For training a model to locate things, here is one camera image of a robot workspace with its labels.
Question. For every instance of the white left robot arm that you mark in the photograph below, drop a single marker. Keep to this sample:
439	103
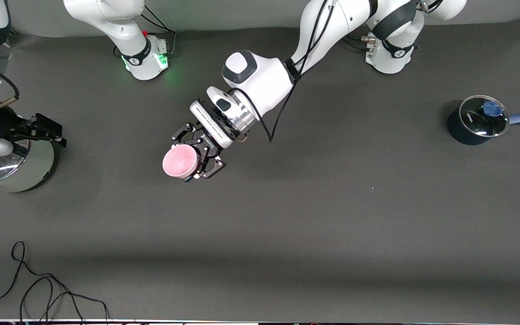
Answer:
264	76

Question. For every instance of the pink plastic cup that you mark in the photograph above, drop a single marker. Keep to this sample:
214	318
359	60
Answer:
178	162

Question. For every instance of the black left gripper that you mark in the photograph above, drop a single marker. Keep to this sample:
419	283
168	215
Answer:
204	145

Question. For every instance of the dark blue saucepan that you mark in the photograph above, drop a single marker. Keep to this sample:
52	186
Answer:
461	135

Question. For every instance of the glass lid blue knob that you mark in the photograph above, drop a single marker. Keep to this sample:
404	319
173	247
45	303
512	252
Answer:
485	124

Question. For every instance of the glass lid beige knob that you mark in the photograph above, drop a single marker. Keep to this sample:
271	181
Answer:
2	168

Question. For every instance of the pale green cooking pot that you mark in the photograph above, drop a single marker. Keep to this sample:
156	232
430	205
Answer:
39	167

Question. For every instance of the dark grey table cloth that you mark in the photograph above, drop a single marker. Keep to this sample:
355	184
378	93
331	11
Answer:
287	216

